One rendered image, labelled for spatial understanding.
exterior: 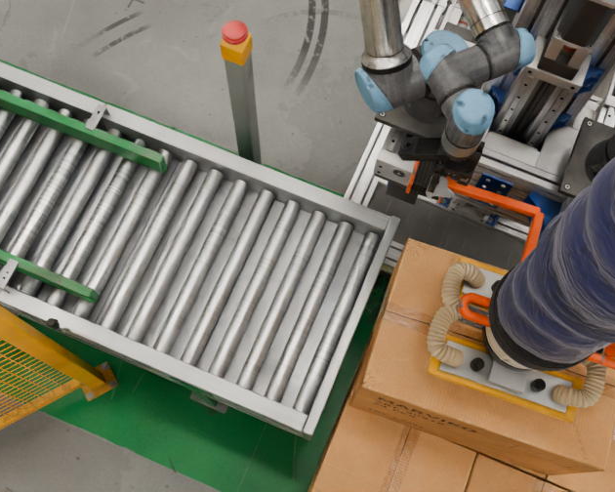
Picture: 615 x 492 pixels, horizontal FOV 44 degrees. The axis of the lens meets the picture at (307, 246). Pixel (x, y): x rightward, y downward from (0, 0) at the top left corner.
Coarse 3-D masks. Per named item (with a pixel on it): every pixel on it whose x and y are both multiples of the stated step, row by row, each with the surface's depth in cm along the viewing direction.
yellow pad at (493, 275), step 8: (472, 264) 180; (480, 264) 180; (488, 272) 179; (496, 272) 180; (504, 272) 180; (464, 280) 179; (488, 280) 178; (496, 280) 178; (464, 288) 178; (472, 288) 178; (480, 288) 178; (488, 288) 178; (488, 296) 177; (472, 304) 178
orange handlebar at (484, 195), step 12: (468, 192) 173; (480, 192) 173; (492, 192) 173; (504, 204) 172; (516, 204) 172; (528, 204) 172; (540, 216) 171; (540, 228) 170; (528, 240) 170; (528, 252) 169; (468, 300) 165; (480, 300) 165; (468, 312) 164; (600, 360) 161; (612, 360) 161
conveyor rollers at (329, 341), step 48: (48, 144) 245; (144, 144) 246; (48, 192) 239; (144, 192) 240; (240, 192) 241; (0, 240) 237; (48, 240) 235; (96, 240) 237; (144, 240) 235; (240, 240) 236; (336, 240) 236; (96, 288) 230; (192, 288) 231; (288, 288) 231; (192, 336) 227; (240, 336) 228; (336, 336) 227; (240, 384) 222
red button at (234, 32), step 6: (228, 24) 203; (234, 24) 203; (240, 24) 203; (222, 30) 203; (228, 30) 202; (234, 30) 202; (240, 30) 202; (246, 30) 203; (228, 36) 202; (234, 36) 202; (240, 36) 202; (246, 36) 203; (228, 42) 202; (234, 42) 202; (240, 42) 202
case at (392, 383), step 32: (416, 256) 194; (448, 256) 194; (416, 288) 191; (384, 320) 188; (416, 320) 188; (384, 352) 186; (416, 352) 186; (384, 384) 183; (416, 384) 184; (448, 384) 184; (608, 384) 184; (384, 416) 217; (416, 416) 197; (448, 416) 181; (480, 416) 182; (512, 416) 182; (544, 416) 182; (576, 416) 182; (608, 416) 182; (480, 448) 212; (512, 448) 193; (544, 448) 179; (576, 448) 180; (608, 448) 180
